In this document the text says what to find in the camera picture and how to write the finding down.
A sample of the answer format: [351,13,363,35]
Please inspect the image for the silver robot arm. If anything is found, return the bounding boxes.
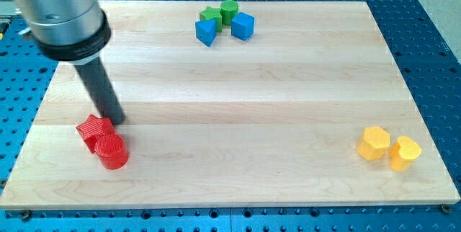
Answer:
[13,0,111,65]

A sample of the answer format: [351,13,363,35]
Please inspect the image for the light wooden board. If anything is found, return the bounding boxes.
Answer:
[1,1,460,210]

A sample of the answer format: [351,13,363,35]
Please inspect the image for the blue triangle block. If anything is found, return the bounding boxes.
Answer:
[195,19,217,47]

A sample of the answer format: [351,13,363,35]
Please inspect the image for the blue cube block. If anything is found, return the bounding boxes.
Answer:
[231,12,255,41]

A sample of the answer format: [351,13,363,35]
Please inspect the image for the green star block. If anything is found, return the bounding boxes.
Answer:
[199,6,223,32]

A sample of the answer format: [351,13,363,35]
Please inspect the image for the green cylinder block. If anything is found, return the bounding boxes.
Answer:
[220,0,239,25]

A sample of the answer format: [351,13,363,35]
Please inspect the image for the red cylinder block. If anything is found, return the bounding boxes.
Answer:
[94,134,129,170]

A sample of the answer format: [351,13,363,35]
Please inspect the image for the red star block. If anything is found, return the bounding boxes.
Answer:
[76,115,115,153]

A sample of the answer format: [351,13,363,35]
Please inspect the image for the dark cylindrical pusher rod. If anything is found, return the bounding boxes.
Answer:
[74,57,125,125]

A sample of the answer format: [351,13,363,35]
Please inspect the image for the yellow hexagon block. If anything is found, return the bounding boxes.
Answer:
[357,126,390,161]

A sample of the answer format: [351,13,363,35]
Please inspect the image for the yellow heart block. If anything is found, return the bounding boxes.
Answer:
[389,135,422,171]

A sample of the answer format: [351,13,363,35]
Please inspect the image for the left board clamp screw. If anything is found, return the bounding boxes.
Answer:
[18,210,32,221]

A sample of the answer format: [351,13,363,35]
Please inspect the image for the board clamp screw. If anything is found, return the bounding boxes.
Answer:
[439,204,452,214]
[18,210,32,221]

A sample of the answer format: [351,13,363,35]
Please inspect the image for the right board clamp screw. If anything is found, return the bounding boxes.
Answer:
[439,204,452,214]

